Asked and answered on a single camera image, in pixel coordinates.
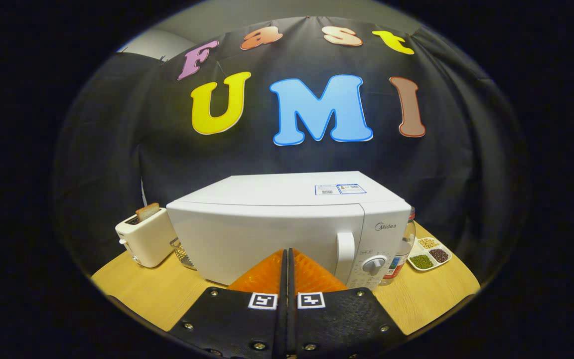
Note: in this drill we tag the brown toast slice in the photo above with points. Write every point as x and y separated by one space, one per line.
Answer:
147 212

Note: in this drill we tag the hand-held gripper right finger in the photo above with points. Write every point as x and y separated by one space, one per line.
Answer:
332 324

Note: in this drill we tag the white toaster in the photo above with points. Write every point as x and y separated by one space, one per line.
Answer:
147 242

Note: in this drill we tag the clear bottle with red label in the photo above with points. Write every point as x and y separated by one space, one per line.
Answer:
402 254

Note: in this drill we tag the white divided dish of beans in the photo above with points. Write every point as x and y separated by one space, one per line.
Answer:
429 254

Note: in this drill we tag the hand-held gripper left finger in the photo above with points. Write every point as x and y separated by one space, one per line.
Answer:
247 324

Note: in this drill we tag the white microwave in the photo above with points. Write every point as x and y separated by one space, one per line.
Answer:
257 229

